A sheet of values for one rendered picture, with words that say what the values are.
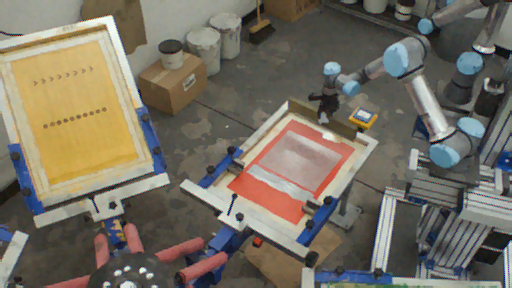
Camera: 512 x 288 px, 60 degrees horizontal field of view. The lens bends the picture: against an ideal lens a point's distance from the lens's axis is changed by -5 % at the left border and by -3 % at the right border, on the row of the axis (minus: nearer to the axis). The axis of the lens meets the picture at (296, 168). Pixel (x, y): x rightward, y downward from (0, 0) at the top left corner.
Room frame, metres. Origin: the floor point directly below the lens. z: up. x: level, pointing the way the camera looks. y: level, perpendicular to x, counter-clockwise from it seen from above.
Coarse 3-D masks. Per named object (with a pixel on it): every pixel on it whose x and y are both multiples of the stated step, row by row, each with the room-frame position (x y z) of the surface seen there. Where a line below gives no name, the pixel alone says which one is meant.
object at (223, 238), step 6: (222, 228) 1.10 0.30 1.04; (222, 234) 1.07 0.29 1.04; (228, 234) 1.07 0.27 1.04; (234, 234) 1.08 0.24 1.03; (216, 240) 1.03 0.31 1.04; (222, 240) 1.04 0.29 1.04; (228, 240) 1.04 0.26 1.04; (210, 246) 1.00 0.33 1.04; (216, 246) 1.00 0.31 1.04; (222, 246) 1.01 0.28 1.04; (228, 246) 1.04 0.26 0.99; (216, 252) 0.99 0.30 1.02
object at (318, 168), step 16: (320, 144) 1.75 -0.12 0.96; (336, 144) 1.76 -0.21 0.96; (304, 160) 1.62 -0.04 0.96; (320, 160) 1.63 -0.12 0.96; (336, 160) 1.64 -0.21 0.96; (288, 176) 1.50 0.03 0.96; (304, 176) 1.51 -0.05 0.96; (320, 176) 1.52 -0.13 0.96; (272, 192) 1.39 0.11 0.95; (320, 192) 1.41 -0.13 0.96; (272, 208) 1.29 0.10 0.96; (288, 208) 1.30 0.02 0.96
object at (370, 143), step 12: (276, 120) 1.88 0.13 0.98; (264, 132) 1.77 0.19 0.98; (252, 144) 1.68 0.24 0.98; (372, 144) 1.74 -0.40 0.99; (240, 156) 1.58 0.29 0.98; (360, 156) 1.65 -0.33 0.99; (360, 168) 1.58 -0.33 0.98; (216, 180) 1.41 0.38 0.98; (348, 180) 1.48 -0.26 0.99; (216, 192) 1.33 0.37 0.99; (336, 192) 1.39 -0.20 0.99; (240, 204) 1.27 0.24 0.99; (252, 216) 1.21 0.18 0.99; (264, 216) 1.22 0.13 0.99; (276, 228) 1.16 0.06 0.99; (288, 228) 1.16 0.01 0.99
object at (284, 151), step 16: (288, 128) 1.85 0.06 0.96; (304, 128) 1.86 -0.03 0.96; (272, 144) 1.71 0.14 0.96; (288, 144) 1.72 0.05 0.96; (304, 144) 1.73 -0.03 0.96; (256, 160) 1.59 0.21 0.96; (272, 160) 1.60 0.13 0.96; (288, 160) 1.61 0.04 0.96; (240, 176) 1.47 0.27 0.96; (240, 192) 1.37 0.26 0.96; (256, 192) 1.38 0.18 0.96
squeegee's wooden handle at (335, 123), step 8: (288, 104) 1.87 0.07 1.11; (296, 104) 1.85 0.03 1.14; (304, 104) 1.84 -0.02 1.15; (304, 112) 1.82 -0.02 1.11; (312, 112) 1.80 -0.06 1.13; (328, 120) 1.75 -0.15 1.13; (336, 120) 1.74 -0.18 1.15; (344, 120) 1.74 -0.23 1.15; (336, 128) 1.73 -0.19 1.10; (344, 128) 1.71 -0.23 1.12; (352, 128) 1.69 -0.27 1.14; (352, 136) 1.68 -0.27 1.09
